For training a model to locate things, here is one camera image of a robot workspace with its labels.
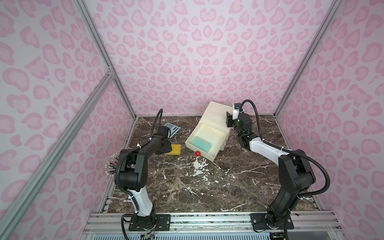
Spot cream drawer cabinet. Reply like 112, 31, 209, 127
199, 102, 233, 132

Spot yellow sponge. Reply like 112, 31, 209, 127
166, 144, 182, 156

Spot teal sponge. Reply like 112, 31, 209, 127
191, 137, 212, 153

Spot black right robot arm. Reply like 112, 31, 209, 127
226, 111, 331, 230

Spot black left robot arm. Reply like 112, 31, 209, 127
115, 126, 172, 225

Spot light blue calculator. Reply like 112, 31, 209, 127
164, 123, 181, 139

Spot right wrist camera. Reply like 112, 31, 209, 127
232, 103, 243, 120

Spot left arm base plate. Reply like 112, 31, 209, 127
129, 214, 171, 232

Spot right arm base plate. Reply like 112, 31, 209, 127
250, 213, 295, 232

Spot aluminium mounting rail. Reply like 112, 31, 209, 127
83, 211, 342, 235

